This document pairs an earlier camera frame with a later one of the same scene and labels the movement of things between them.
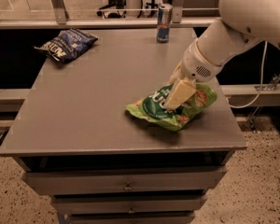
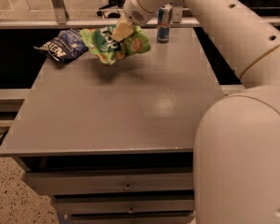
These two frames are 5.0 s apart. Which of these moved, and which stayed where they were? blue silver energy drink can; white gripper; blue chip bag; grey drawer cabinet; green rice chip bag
Moved: white gripper; green rice chip bag
Stayed: blue chip bag; blue silver energy drink can; grey drawer cabinet
